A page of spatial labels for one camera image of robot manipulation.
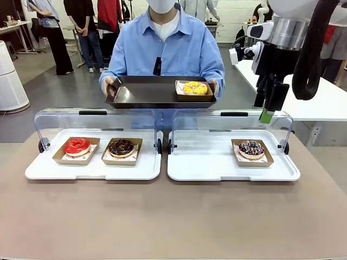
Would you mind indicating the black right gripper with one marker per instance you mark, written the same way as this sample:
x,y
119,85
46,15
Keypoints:
x,y
276,67

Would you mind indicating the cardboard box of yellow donut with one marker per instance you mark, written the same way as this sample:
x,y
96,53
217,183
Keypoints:
x,y
193,98

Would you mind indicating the yellow sprinkle donut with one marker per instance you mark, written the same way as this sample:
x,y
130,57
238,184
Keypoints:
x,y
189,88

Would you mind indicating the dark brown serving tray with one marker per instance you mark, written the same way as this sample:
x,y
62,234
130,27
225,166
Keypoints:
x,y
146,92

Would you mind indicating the red glazed donut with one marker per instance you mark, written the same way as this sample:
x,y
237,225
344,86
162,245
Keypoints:
x,y
71,149

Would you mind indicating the cardboard box of red donut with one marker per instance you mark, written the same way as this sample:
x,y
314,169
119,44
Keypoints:
x,y
70,161

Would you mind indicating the person's left forearm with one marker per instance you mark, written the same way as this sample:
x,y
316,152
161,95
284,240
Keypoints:
x,y
221,80

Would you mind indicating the person's right forearm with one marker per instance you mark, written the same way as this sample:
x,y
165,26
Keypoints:
x,y
108,73

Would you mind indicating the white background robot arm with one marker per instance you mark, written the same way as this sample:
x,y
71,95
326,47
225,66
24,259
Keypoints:
x,y
261,12

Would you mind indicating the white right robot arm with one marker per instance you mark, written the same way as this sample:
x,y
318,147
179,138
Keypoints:
x,y
287,32

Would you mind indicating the dark sprinkled donut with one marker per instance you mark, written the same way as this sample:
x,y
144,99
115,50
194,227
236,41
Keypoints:
x,y
250,150

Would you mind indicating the person in blue shirt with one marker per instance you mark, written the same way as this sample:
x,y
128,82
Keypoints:
x,y
168,48

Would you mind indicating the person in light grey shirt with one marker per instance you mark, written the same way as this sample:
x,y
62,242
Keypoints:
x,y
199,8

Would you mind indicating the chocolate sprinkle donut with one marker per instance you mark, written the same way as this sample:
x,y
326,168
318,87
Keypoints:
x,y
121,148

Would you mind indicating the cardboard box of chocolate donut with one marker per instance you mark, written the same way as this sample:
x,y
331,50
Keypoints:
x,y
119,162

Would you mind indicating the person in black shirt, jeans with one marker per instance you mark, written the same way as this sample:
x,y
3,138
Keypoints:
x,y
89,46

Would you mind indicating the person's left hand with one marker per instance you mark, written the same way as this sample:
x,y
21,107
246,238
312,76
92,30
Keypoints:
x,y
217,88

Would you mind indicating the person's right hand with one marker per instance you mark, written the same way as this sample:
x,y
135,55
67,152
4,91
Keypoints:
x,y
107,84

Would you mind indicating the white side table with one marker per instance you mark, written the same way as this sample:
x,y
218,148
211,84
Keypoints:
x,y
320,108

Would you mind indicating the black backpack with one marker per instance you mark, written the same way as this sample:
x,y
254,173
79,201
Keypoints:
x,y
240,38

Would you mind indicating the clear plastic display lid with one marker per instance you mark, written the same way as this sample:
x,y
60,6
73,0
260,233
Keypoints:
x,y
200,122
65,120

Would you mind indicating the figure with red scarf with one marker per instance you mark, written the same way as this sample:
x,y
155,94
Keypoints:
x,y
334,48

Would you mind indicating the white display tray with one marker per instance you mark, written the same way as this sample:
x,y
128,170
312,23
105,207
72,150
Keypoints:
x,y
81,172
200,162

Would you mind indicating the black clip-on microphone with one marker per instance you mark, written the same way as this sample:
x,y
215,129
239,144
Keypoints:
x,y
157,66

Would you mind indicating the white face mask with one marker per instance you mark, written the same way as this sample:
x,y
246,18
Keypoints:
x,y
162,6

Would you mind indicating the figure in red black top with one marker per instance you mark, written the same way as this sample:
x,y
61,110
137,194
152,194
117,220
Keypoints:
x,y
108,13

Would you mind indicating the white air purifier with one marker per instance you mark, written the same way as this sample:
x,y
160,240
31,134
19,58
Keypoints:
x,y
11,81

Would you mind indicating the white desk with small items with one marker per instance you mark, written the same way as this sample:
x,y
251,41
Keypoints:
x,y
11,27

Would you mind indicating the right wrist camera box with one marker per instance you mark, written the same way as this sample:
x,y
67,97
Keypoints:
x,y
233,57

